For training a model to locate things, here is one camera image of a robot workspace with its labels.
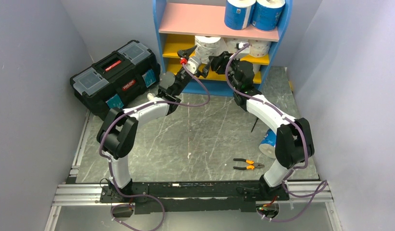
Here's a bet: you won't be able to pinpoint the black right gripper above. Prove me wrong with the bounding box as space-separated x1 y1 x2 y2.
208 51 240 91

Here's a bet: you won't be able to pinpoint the white dotted roll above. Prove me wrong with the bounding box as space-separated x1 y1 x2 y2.
224 38 249 54

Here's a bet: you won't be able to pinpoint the blue cartoon roll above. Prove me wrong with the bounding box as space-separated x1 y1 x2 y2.
251 0 286 31

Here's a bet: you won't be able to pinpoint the plain white roll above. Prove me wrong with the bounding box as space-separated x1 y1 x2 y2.
253 64 261 75

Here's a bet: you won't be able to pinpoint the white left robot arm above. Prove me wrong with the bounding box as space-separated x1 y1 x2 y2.
96 45 208 202

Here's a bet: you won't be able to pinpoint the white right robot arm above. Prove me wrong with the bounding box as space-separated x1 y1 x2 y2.
205 51 315 200

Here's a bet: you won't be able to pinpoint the blue shelf unit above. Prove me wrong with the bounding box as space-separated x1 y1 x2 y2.
153 0 292 90

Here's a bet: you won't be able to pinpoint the green pipe valve fitting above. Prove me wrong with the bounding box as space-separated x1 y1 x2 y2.
147 93 155 101

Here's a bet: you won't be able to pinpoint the black toolbox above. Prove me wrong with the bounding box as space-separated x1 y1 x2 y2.
69 40 161 120

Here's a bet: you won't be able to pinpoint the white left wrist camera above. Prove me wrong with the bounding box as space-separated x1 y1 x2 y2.
180 56 202 75

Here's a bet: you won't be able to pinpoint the orange handled screwdriver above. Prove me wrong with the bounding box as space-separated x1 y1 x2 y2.
250 118 259 132

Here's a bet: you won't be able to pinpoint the orange handled pliers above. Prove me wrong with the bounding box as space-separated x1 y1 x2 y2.
233 158 265 170

